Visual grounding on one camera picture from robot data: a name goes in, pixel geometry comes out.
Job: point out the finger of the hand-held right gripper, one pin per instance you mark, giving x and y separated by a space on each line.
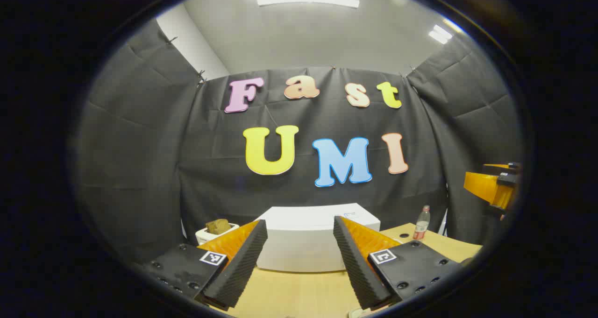
486 187
502 167

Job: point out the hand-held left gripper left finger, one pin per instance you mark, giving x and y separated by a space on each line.
238 271

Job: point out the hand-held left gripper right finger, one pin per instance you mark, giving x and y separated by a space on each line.
357 271

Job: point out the white microwave oven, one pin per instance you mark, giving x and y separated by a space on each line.
299 243

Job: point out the white toaster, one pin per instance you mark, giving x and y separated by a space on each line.
204 237

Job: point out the brown bread slice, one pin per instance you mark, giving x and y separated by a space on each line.
218 226

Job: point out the clear red label water bottle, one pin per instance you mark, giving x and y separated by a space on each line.
421 227

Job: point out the black backdrop cloth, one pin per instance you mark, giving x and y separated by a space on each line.
210 168

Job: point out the small ceiling light panel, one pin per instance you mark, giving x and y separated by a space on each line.
440 34

